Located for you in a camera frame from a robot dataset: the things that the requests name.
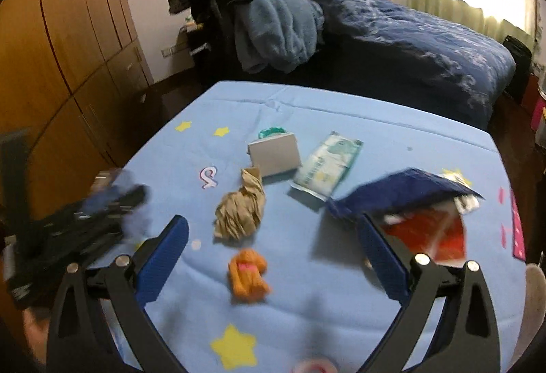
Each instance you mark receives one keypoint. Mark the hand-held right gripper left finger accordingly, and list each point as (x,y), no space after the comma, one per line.
(164,260)

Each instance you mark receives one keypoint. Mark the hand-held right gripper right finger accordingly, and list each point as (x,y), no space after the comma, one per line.
(381,262)

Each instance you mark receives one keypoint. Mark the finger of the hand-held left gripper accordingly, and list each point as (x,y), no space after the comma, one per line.
(123,200)

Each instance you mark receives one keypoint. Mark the dark blue snack bag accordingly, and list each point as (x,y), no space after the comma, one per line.
(384,194)

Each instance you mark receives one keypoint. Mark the green white wet wipes packet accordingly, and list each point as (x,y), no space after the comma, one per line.
(326,168)

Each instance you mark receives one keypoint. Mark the person's left forearm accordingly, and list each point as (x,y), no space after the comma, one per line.
(36,334)

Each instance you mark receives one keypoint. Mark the red glossy packet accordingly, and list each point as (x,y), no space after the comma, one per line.
(435,232)

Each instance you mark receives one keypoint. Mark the orange plush toy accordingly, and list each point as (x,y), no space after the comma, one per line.
(247,275)

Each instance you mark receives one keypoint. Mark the crumpled beige paper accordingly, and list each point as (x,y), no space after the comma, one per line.
(239,215)

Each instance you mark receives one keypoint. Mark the blue star-printed blanket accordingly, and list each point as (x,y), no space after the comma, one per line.
(298,305)

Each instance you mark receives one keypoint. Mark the small yellow white packet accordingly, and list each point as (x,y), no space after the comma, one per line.
(465,198)

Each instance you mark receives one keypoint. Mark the red white tape roll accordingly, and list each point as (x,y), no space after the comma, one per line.
(315,366)

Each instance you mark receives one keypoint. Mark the small grey cardboard box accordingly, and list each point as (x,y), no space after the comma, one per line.
(273,155)

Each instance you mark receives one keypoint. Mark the wooden wardrobe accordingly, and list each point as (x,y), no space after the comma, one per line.
(64,15)

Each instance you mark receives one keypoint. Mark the pink plastic container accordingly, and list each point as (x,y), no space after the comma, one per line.
(538,119)

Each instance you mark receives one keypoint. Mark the bed with blue duvet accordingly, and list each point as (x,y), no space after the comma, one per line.
(405,49)

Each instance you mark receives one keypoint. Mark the light blue fleece blanket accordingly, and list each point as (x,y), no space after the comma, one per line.
(281,27)

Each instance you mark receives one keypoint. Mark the black suitcase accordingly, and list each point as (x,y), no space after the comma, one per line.
(517,66)

